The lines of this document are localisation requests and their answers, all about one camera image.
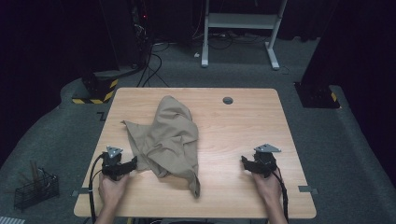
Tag yellow black striped stand base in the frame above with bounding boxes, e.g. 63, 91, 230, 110
71, 70, 120, 105

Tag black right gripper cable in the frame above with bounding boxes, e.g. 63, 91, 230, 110
270, 167, 290, 224

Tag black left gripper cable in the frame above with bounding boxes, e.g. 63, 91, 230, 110
88, 152, 107, 224

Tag black wire basket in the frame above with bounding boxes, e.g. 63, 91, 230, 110
13, 167, 61, 212

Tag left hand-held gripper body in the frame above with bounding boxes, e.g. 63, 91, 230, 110
101, 146, 130, 182

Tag person's right hand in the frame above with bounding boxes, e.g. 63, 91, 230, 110
250, 168, 283, 207

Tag person's left hand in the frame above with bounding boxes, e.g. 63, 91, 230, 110
98, 172, 131, 210

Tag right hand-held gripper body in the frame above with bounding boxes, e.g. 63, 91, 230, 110
248, 143, 282, 179

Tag white striped floor plate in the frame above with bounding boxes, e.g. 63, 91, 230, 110
0, 216, 26, 224

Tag grey tape piece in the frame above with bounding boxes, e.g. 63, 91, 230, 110
71, 187, 93, 198
298, 185, 319, 195

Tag black floor cables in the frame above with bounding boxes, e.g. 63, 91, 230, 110
135, 40, 172, 89

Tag khaki shorts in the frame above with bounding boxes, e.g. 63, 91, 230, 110
120, 94, 202, 199

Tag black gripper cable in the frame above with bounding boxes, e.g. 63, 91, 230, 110
88, 152, 107, 224
270, 167, 290, 224

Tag white metal desk frame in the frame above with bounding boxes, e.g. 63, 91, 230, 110
201, 0, 288, 71

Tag wooden sticks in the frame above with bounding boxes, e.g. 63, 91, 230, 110
18, 160, 41, 188

